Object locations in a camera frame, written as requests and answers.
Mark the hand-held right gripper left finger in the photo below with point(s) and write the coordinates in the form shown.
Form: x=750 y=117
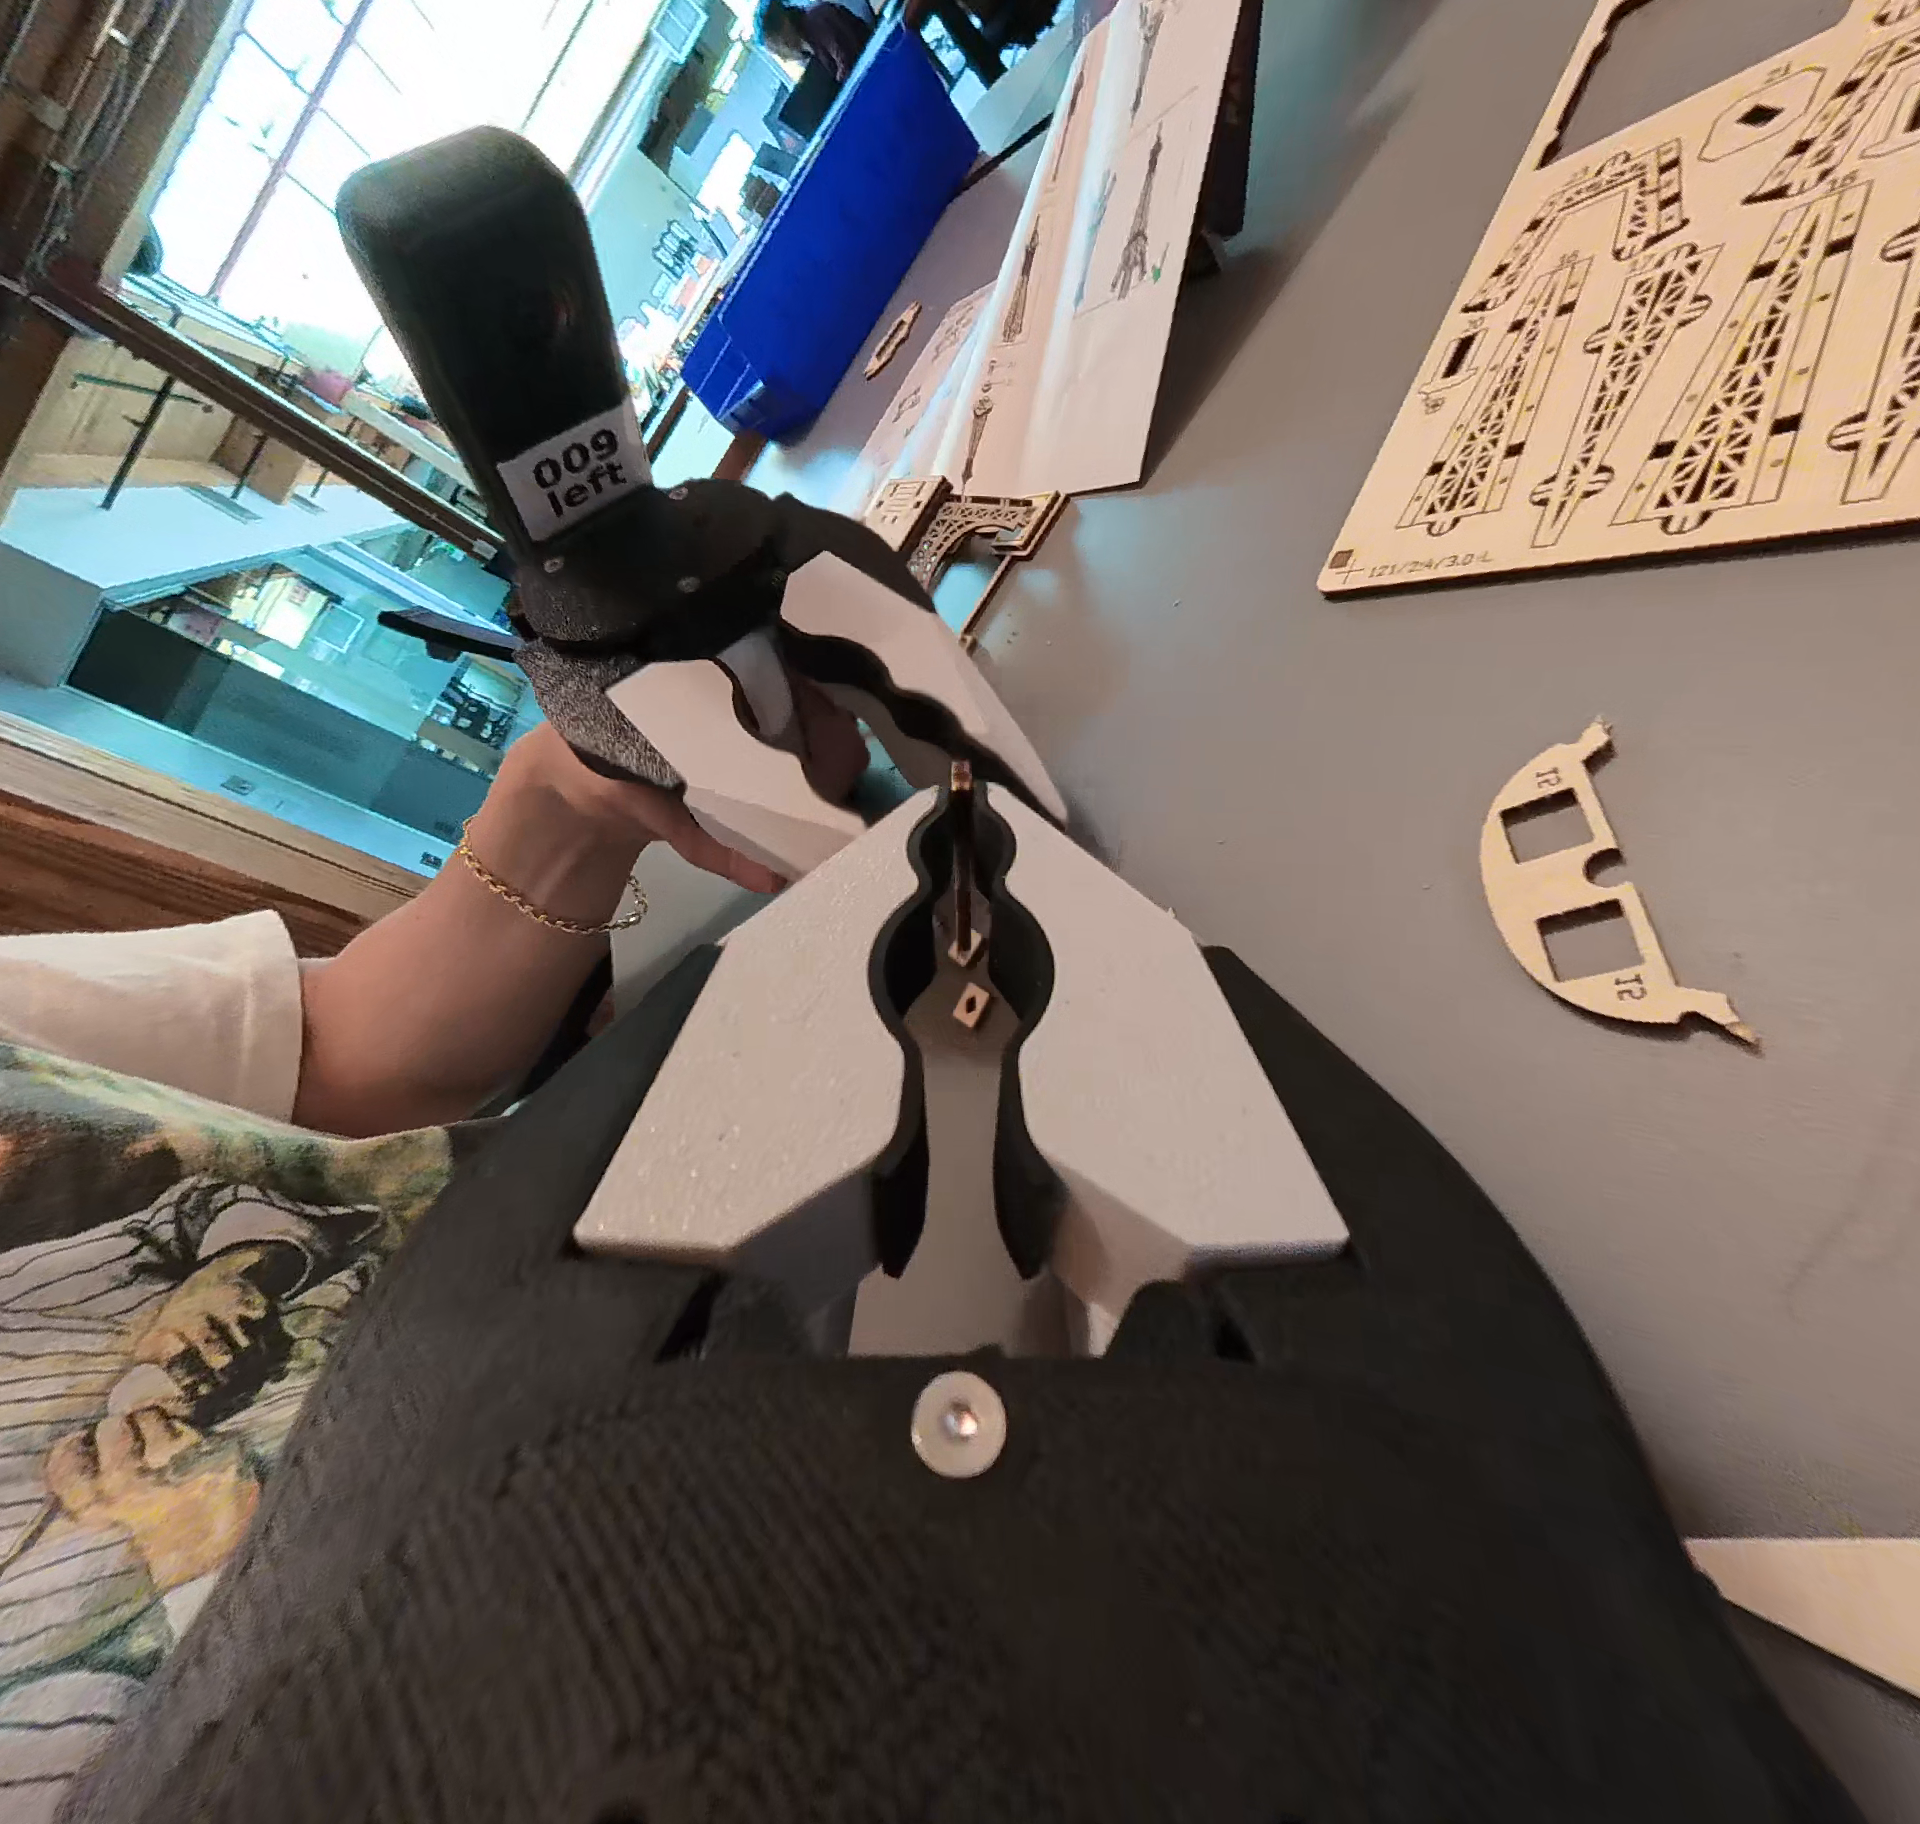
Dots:
x=750 y=1105

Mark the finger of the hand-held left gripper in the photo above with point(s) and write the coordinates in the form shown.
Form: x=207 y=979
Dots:
x=899 y=642
x=718 y=758

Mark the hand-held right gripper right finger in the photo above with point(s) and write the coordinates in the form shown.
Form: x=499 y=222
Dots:
x=1187 y=1105

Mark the small square wooden piece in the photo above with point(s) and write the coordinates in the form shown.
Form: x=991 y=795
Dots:
x=991 y=1023

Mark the thin dark wooden rod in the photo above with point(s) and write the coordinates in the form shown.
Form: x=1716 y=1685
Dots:
x=962 y=863

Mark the semicircular wooden piece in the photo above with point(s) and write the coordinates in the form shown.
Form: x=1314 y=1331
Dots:
x=1532 y=888

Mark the wooden puzzle sheet with arcs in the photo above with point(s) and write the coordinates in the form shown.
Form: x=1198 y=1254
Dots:
x=1829 y=1597

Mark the person's left forearm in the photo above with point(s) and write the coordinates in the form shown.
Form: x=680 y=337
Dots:
x=420 y=1013

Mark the person's left hand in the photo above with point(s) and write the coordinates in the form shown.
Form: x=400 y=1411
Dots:
x=571 y=820

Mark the wooden tower base model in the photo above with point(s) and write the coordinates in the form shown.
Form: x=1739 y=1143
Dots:
x=917 y=506

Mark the folded paper instruction sheet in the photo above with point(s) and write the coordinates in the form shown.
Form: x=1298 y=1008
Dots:
x=1112 y=399

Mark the large blue storage bin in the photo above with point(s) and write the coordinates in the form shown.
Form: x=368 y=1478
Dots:
x=842 y=249

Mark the wooden ledge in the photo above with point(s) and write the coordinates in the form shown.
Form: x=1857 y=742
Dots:
x=149 y=863

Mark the purple puzzle box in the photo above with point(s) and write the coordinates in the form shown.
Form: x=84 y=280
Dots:
x=1240 y=131

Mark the wooden sheet with tower parts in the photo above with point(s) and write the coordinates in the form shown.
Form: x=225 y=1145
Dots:
x=1500 y=352

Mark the small octagonal wooden frame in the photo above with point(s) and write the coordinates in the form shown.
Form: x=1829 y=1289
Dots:
x=875 y=362

